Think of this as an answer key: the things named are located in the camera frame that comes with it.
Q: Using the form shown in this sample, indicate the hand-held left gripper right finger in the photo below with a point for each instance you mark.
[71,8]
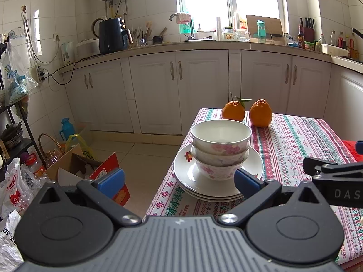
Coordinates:
[246,182]

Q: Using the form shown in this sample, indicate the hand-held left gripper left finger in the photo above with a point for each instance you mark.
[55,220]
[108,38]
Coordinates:
[112,182]

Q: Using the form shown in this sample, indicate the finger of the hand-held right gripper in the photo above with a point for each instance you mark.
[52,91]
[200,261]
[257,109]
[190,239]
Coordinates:
[359,147]
[326,168]

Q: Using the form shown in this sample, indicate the white floral plate with stain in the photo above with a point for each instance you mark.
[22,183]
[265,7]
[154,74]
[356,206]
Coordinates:
[255,161]

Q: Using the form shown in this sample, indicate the white pink-flower bowl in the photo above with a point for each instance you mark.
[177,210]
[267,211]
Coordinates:
[221,130]
[215,171]
[215,155]

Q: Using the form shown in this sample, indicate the red gift box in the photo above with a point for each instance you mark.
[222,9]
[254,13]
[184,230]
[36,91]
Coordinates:
[351,147]

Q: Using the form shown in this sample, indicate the red cardboard box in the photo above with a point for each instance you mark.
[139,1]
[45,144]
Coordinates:
[109,161]

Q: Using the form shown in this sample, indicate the patterned tablecloth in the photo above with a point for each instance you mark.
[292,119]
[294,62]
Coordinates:
[297,136]

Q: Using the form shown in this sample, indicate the yellow-green bag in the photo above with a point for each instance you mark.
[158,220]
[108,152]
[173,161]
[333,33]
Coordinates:
[78,141]

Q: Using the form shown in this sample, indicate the blue thermos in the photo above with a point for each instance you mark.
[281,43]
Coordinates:
[66,130]

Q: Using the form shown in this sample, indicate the bumpy orange without leaf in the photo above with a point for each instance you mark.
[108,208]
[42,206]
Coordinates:
[261,113]

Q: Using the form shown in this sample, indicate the orange with green leaf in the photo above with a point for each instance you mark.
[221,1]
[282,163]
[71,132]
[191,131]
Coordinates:
[233,112]

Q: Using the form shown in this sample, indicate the black metal shelf rack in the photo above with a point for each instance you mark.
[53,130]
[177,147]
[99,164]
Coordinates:
[19,150]

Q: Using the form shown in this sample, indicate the red print plastic bag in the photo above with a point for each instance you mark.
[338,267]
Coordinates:
[12,192]

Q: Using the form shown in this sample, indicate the white plastic tray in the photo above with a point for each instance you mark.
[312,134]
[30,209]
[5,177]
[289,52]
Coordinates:
[334,50]

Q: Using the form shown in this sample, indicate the white kitchen cabinets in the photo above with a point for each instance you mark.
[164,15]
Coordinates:
[204,90]

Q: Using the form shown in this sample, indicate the yellow oil bottle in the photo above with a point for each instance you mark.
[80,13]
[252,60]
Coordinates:
[353,45]

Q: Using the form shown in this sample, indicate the clear condiment bottle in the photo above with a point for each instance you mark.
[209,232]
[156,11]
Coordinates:
[333,38]
[341,39]

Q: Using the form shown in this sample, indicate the dark cooking pot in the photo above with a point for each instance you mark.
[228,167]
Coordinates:
[11,136]

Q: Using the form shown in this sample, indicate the black wok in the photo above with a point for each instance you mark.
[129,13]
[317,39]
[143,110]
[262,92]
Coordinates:
[358,33]

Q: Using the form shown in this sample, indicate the small clear bottle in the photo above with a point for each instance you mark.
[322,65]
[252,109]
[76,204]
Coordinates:
[321,38]

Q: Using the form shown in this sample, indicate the white printed sack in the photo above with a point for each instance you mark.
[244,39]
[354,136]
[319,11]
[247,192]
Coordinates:
[10,243]

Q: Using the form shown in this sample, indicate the dark sauce bottle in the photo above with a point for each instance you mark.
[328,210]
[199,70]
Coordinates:
[301,39]

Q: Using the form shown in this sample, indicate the knife block with knives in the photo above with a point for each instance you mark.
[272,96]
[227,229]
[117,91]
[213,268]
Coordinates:
[308,34]

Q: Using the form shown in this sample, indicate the white power strip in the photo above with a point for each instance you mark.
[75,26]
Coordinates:
[39,73]

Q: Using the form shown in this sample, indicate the white rice cooker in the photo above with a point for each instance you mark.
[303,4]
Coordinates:
[88,48]

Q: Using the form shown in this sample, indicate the white electric kettle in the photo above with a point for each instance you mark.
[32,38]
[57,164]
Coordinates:
[67,53]

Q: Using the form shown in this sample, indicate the blue and white plastic bag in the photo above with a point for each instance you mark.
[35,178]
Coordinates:
[17,82]

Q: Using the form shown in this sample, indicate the utensil holder with utensils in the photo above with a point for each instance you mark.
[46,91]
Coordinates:
[141,42]

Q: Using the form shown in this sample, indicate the dark blue air fryer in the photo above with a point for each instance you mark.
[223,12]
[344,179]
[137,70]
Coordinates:
[113,36]

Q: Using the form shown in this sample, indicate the glass mug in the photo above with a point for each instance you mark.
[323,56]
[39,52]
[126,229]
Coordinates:
[242,35]

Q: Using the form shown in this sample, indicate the glass teapot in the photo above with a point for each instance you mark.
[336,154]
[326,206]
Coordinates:
[229,35]

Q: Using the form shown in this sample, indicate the brown cardboard sheet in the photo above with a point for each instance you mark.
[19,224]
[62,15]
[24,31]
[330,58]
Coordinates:
[272,25]

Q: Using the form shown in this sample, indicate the black mortar with pestle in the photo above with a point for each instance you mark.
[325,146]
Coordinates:
[158,39]

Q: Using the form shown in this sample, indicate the teal water bottle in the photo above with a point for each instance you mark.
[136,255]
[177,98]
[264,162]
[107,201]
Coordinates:
[261,32]

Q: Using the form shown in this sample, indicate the metal faucet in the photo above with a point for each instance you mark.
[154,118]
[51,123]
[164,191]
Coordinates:
[192,34]

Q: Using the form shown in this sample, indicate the orange juice bottle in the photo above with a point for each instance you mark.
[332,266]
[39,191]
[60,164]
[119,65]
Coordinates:
[238,19]

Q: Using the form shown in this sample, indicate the green dish soap bottle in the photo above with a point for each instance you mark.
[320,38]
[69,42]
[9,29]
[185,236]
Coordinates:
[185,28]

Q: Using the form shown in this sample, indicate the pink cloth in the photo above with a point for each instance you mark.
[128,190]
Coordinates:
[183,18]

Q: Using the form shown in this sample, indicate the kitchen window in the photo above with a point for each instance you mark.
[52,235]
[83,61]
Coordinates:
[204,0]

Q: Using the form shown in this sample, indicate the wall outlet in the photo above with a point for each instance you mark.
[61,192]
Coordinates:
[57,37]

